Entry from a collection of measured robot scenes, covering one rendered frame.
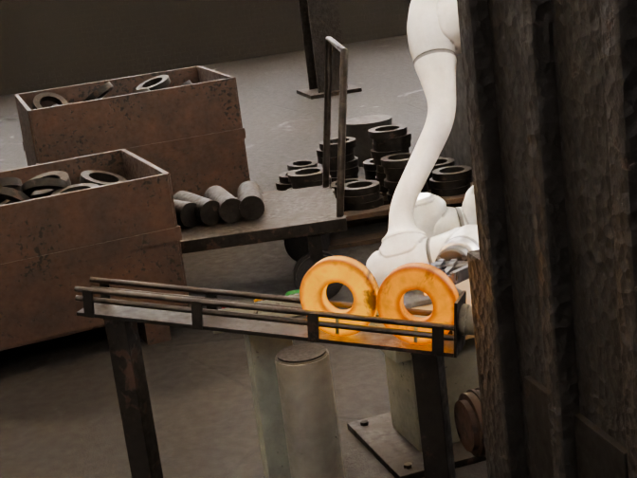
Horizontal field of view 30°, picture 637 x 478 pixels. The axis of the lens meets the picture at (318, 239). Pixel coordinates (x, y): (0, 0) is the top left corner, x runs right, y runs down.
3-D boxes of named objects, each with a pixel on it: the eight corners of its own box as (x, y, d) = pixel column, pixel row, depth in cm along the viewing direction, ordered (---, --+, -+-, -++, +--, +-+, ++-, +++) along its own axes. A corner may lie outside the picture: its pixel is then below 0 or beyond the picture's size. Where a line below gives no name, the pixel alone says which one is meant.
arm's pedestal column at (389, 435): (347, 429, 345) (335, 328, 337) (472, 397, 356) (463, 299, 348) (400, 484, 308) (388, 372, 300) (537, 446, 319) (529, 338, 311)
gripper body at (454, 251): (477, 279, 250) (467, 288, 242) (438, 279, 253) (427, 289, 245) (474, 244, 249) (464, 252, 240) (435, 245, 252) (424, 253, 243)
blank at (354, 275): (375, 264, 223) (380, 258, 226) (298, 256, 228) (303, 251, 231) (375, 340, 228) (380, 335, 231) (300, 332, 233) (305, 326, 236)
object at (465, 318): (505, 345, 218) (506, 314, 216) (457, 340, 221) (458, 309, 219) (512, 333, 223) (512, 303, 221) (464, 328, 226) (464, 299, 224)
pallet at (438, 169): (489, 182, 626) (482, 100, 615) (544, 214, 549) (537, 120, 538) (265, 218, 609) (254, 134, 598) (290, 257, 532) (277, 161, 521)
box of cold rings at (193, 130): (219, 193, 681) (200, 63, 662) (257, 222, 604) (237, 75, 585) (38, 228, 653) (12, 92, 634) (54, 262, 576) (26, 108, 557)
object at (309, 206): (356, 252, 526) (331, 34, 501) (377, 295, 463) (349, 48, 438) (88, 291, 519) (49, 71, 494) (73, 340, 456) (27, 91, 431)
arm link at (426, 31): (413, 48, 271) (472, 42, 272) (402, -20, 277) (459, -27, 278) (409, 75, 284) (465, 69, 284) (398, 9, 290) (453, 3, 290)
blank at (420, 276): (456, 270, 218) (461, 265, 221) (375, 264, 223) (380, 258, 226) (455, 349, 223) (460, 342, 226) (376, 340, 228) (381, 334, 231)
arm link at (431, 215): (389, 269, 327) (382, 192, 322) (454, 262, 328) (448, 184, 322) (396, 286, 312) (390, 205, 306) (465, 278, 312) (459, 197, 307)
